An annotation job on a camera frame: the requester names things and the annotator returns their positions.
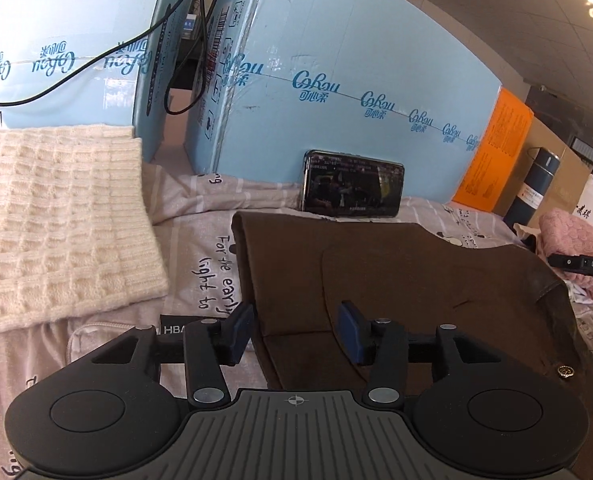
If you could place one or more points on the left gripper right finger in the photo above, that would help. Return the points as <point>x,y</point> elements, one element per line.
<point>380,344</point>

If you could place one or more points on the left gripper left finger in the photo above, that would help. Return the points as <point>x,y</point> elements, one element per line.
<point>210,344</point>

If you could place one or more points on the brown leather jacket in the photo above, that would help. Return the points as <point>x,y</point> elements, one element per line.
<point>296,271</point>

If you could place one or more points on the pink knitted sweater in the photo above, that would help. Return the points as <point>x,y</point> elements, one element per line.
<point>562,233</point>

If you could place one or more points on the brown cardboard box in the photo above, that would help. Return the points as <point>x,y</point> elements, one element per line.
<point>568,182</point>

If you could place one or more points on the dark blue vacuum bottle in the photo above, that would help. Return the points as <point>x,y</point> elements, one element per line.
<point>533,189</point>

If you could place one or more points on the printed bed sheet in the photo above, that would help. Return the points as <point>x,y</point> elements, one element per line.
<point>191,219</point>

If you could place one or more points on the orange cardboard box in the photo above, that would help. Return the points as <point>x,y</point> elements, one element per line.
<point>496,155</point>

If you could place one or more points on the black smartphone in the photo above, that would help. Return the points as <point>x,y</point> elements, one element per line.
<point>349,186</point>

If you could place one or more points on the cream knitted sweater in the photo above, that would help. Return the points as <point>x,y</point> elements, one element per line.
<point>75,236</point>

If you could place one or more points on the right light blue carton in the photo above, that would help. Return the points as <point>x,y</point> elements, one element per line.
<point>373,78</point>

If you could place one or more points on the light blue carton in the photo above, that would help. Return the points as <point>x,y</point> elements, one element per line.
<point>89,62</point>
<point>373,78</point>

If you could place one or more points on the left light blue carton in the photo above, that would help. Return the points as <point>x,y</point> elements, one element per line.
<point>89,62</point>

